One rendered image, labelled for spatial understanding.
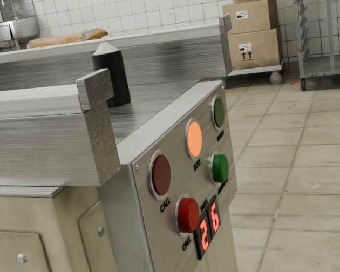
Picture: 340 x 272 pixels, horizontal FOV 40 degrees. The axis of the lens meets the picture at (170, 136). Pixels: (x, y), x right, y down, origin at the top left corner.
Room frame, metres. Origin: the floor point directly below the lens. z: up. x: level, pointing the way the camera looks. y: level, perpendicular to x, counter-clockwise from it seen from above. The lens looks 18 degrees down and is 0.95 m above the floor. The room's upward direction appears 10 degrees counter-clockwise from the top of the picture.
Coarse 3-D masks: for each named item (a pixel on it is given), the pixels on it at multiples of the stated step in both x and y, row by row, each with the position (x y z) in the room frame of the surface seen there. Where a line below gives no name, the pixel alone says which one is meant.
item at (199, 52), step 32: (160, 32) 0.56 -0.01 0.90; (192, 32) 0.54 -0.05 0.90; (224, 32) 0.52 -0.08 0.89; (0, 64) 0.67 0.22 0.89; (32, 64) 0.64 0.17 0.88; (64, 64) 0.62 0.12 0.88; (128, 64) 0.58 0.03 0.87; (160, 64) 0.56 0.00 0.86; (192, 64) 0.54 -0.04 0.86; (224, 64) 0.53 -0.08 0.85
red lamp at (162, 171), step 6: (162, 156) 0.34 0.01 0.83; (156, 162) 0.33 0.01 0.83; (162, 162) 0.34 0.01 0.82; (168, 162) 0.35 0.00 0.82; (156, 168) 0.33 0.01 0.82; (162, 168) 0.34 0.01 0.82; (168, 168) 0.35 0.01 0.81; (156, 174) 0.32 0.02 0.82; (162, 174) 0.33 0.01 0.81; (168, 174) 0.34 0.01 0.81; (156, 180) 0.32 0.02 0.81; (162, 180) 0.33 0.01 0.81; (168, 180) 0.34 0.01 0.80; (156, 186) 0.32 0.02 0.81; (162, 186) 0.33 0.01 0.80; (168, 186) 0.34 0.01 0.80; (162, 192) 0.33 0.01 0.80
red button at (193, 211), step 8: (184, 200) 0.36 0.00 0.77; (192, 200) 0.36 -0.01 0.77; (184, 208) 0.35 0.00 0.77; (192, 208) 0.36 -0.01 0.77; (184, 216) 0.35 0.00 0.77; (192, 216) 0.36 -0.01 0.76; (184, 224) 0.35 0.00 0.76; (192, 224) 0.35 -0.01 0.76; (184, 232) 0.35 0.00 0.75; (192, 232) 0.35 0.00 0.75
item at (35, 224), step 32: (96, 64) 0.48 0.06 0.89; (128, 96) 0.49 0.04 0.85; (160, 96) 0.49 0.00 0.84; (128, 128) 0.38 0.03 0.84; (0, 192) 0.29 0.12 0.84; (32, 192) 0.28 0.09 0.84; (64, 192) 0.28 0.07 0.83; (96, 192) 0.31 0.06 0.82; (0, 224) 0.29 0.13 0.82; (32, 224) 0.28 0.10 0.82; (64, 224) 0.27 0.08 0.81; (96, 224) 0.30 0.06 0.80; (224, 224) 0.54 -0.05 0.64; (0, 256) 0.29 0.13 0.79; (32, 256) 0.28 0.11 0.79; (64, 256) 0.27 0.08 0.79; (96, 256) 0.29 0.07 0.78; (224, 256) 0.52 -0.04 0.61
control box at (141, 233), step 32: (192, 96) 0.46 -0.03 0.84; (224, 96) 0.51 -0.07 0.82; (160, 128) 0.37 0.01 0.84; (224, 128) 0.49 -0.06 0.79; (128, 160) 0.31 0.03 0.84; (192, 160) 0.40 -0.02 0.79; (128, 192) 0.30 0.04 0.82; (192, 192) 0.39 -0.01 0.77; (224, 192) 0.47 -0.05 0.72; (128, 224) 0.30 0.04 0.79; (160, 224) 0.32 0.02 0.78; (128, 256) 0.31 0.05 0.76; (160, 256) 0.31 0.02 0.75; (192, 256) 0.37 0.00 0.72
